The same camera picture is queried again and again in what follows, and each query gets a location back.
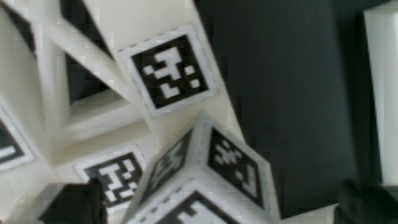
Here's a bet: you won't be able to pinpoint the white chair back frame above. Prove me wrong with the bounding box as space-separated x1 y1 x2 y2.
0 0 241 224

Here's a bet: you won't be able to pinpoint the white chair seat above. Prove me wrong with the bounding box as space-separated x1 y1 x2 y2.
55 134 158 217

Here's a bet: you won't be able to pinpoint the white small chair part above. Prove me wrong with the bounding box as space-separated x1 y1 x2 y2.
122 113 280 224

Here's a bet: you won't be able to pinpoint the white U-shaped fence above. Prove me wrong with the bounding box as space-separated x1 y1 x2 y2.
362 0 398 196

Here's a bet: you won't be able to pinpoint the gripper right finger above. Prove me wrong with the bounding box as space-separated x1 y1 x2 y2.
332 180 398 224

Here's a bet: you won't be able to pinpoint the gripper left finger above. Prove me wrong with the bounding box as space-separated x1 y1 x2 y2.
39 179 108 224

